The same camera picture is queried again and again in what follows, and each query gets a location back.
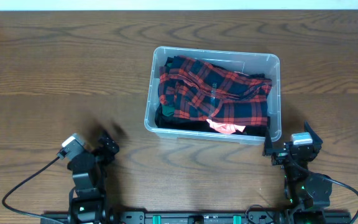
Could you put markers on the black garment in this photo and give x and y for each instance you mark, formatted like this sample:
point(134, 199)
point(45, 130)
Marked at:
point(259, 130)
point(170, 122)

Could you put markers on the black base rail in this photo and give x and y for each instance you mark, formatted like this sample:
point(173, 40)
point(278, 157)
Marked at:
point(253, 216)

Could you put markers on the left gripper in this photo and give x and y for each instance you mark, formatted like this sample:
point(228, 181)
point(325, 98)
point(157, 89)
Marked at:
point(109, 145)

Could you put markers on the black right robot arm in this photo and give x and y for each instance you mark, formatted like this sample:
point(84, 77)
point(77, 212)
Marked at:
point(308, 193)

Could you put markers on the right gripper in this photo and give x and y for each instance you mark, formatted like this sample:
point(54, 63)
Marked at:
point(279, 156)

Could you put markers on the red plaid shirt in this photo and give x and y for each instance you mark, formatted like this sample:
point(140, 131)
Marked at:
point(199, 90)

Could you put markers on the clear plastic storage bin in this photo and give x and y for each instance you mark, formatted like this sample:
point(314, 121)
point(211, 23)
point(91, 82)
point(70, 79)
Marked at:
point(245, 62)

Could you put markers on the dark green garment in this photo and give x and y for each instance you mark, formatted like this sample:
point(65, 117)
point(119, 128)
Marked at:
point(168, 111)

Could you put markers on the pink garment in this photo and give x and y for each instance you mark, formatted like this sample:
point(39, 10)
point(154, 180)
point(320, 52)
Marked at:
point(225, 128)

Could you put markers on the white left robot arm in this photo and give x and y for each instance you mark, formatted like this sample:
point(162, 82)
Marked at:
point(91, 203)

